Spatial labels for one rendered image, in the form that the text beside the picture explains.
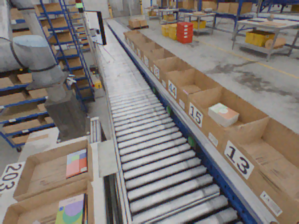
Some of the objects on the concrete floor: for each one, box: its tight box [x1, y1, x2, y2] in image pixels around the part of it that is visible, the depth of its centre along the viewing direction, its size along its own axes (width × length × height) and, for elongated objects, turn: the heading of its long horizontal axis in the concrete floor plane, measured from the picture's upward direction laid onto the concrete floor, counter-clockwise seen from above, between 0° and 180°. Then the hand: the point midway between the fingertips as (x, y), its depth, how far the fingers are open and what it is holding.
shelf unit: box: [39, 0, 95, 101], centre depth 264 cm, size 98×49×196 cm, turn 115°
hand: (76, 79), depth 173 cm, fingers open, 10 cm apart
